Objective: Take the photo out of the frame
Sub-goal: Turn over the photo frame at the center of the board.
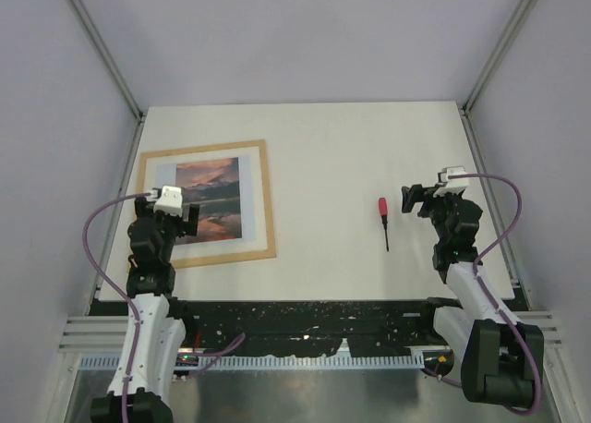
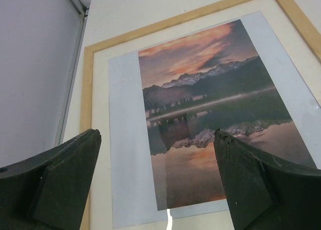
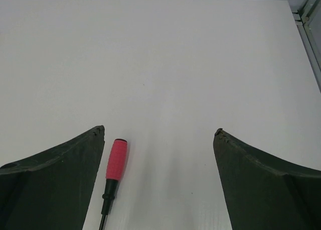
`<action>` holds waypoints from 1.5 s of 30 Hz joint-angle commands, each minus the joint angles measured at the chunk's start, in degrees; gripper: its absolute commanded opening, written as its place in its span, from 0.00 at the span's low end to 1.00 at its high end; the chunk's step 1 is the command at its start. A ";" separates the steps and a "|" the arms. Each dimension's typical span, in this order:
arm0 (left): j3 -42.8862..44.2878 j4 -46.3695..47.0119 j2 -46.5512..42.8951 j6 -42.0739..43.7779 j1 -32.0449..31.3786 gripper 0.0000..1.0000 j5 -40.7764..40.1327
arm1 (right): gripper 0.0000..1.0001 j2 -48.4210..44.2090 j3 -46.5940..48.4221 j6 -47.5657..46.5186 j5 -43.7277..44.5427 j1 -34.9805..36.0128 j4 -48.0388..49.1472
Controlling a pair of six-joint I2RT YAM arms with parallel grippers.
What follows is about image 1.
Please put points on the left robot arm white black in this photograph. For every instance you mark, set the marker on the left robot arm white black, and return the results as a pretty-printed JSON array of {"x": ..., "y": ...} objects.
[{"x": 158, "y": 323}]

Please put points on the aluminium frame post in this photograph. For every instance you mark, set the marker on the aluminium frame post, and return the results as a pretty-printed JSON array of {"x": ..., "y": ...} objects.
[
  {"x": 500, "y": 49},
  {"x": 93, "y": 33}
]

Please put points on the sunset landscape photo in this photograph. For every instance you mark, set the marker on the sunset landscape photo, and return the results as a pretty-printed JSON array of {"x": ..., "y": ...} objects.
[{"x": 213, "y": 185}]

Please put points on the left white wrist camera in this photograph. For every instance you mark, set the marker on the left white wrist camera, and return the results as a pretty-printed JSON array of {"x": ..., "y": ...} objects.
[{"x": 170, "y": 201}]

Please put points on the red handled screwdriver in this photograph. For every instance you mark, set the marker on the red handled screwdriver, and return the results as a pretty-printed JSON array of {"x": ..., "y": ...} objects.
[{"x": 383, "y": 211}]

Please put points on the left aluminium frame post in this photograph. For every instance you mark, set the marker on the left aluminium frame post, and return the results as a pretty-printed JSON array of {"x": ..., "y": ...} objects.
[{"x": 93, "y": 33}]

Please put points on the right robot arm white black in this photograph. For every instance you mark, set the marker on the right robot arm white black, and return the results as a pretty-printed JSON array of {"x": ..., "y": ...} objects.
[{"x": 500, "y": 357}]

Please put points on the wooden picture frame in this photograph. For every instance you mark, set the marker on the wooden picture frame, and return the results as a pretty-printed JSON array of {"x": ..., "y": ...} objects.
[{"x": 157, "y": 169}]

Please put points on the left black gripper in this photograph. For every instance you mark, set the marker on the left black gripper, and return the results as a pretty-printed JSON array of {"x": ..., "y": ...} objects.
[{"x": 186, "y": 227}]

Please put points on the aluminium front rail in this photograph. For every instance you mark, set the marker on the aluminium front rail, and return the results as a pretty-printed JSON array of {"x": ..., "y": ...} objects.
[{"x": 106, "y": 334}]

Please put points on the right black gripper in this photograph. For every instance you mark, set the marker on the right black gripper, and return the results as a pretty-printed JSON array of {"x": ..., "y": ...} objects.
[{"x": 418, "y": 193}]

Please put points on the right aluminium frame post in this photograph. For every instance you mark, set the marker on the right aluminium frame post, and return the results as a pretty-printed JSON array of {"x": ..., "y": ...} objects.
[{"x": 500, "y": 49}]

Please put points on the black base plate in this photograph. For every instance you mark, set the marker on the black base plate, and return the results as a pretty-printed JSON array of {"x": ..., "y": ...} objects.
[{"x": 311, "y": 328}]

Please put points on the slotted grey cable duct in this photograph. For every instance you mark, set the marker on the slotted grey cable duct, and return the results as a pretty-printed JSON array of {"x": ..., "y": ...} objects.
[{"x": 340, "y": 361}]

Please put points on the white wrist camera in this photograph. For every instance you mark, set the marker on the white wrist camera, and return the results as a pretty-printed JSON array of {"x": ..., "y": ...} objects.
[
  {"x": 170, "y": 201},
  {"x": 451, "y": 180}
]

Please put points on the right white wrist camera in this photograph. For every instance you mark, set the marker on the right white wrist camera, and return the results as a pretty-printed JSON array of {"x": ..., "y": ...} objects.
[{"x": 451, "y": 180}]

